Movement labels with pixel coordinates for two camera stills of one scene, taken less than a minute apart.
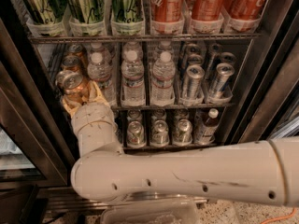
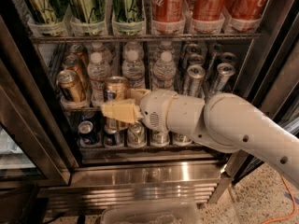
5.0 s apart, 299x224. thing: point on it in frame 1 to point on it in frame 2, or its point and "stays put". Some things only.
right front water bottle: [163, 73] stays put
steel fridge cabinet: [187, 66] stays put
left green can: [46, 4] stays put
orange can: [72, 63] to [68, 79]
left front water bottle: [101, 73] stays put
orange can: [72, 84] to [116, 89]
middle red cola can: [207, 2] stays put
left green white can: [135, 134] stays put
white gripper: [92, 113] to [154, 107]
